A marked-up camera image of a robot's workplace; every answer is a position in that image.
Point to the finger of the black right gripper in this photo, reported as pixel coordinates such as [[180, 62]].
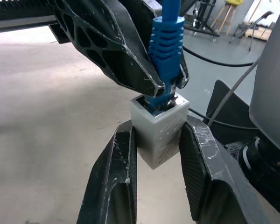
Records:
[[183, 77], [112, 42]]

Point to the wooden pallet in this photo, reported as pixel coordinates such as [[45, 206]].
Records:
[[261, 32]]

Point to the black angled panel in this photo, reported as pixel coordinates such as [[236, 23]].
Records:
[[238, 109]]

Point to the black folding chair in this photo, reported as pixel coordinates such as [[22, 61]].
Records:
[[263, 19]]

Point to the wooden stool with yellow seat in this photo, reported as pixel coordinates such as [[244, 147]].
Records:
[[233, 2]]

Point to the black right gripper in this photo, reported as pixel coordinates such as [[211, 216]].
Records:
[[16, 14]]

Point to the black wheeled stand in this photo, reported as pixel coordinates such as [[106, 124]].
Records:
[[204, 14]]

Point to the silver robot torso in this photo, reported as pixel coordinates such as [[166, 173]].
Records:
[[270, 81]]

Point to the black robot waist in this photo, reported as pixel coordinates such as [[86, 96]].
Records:
[[266, 168]]

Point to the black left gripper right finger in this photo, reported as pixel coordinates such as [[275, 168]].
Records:
[[207, 177]]

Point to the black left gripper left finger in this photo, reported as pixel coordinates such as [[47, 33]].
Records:
[[112, 177]]

